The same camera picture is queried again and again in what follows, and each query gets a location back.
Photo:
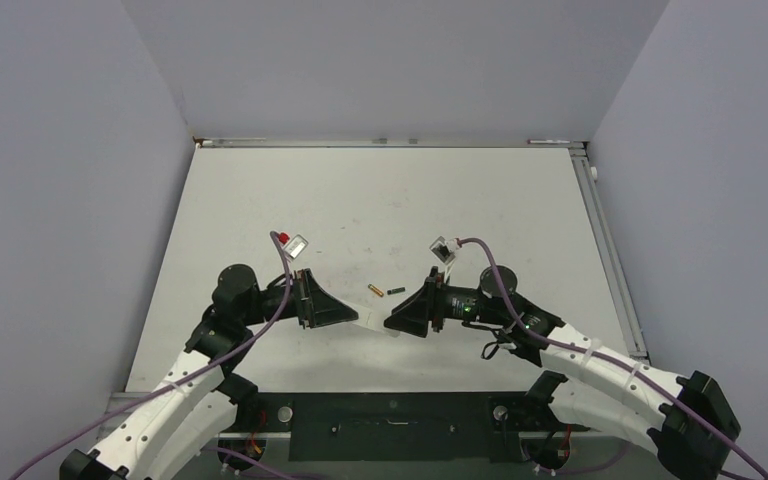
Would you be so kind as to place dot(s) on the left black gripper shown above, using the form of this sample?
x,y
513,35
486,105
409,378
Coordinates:
x,y
318,308

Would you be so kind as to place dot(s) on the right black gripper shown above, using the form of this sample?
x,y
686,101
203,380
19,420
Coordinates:
x,y
413,313

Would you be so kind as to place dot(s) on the gold AAA battery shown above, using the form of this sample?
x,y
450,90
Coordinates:
x,y
376,290

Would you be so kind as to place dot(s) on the white remote control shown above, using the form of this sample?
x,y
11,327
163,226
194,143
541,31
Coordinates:
x,y
372,320

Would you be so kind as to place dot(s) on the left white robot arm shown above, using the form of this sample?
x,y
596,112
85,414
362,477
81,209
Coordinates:
x,y
201,395

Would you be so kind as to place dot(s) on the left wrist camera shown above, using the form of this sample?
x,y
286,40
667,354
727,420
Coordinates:
x,y
292,246

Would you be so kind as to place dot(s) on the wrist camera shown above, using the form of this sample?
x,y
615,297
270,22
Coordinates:
x,y
444,249
292,246

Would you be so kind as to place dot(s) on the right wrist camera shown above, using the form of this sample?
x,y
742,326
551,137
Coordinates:
x,y
444,249

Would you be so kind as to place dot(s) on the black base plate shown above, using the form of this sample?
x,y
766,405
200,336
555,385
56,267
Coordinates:
x,y
498,426

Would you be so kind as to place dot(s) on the aluminium frame rail back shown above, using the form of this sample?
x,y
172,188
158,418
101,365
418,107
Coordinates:
x,y
383,142

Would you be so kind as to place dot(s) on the aluminium frame rail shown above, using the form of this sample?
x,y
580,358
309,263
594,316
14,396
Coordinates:
x,y
606,265
383,142

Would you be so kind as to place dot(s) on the aluminium frame rail right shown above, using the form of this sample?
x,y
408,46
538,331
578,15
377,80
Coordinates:
x,y
606,265

